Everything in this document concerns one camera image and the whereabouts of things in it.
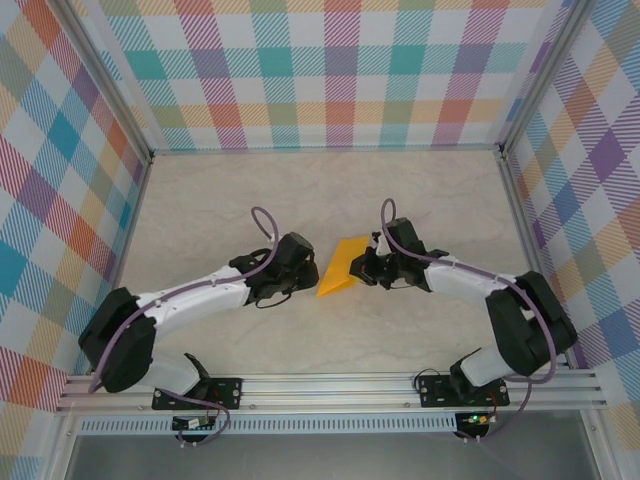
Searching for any grey metal panel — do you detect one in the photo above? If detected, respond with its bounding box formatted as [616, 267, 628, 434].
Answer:
[64, 433, 601, 480]

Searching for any orange paper sheet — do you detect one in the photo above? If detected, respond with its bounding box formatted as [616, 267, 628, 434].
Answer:
[315, 235, 372, 300]

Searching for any perforated metal cable tray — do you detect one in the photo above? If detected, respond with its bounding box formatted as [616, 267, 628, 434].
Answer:
[78, 417, 459, 436]

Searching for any long aluminium mounting rail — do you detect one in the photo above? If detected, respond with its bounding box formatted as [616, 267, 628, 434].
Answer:
[54, 368, 609, 415]

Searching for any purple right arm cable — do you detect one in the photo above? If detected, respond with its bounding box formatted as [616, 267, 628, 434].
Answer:
[380, 198, 559, 444]

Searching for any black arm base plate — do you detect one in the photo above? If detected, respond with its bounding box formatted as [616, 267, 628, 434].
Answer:
[418, 373, 511, 409]
[151, 376, 244, 412]

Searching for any aluminium table edge rail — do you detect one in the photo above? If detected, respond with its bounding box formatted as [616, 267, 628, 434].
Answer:
[494, 149, 572, 371]
[87, 153, 154, 376]

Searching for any small black controller board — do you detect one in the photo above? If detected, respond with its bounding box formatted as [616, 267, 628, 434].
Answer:
[171, 416, 217, 433]

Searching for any aluminium frame post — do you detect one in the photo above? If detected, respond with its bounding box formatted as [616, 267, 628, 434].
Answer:
[53, 0, 155, 162]
[498, 0, 599, 157]

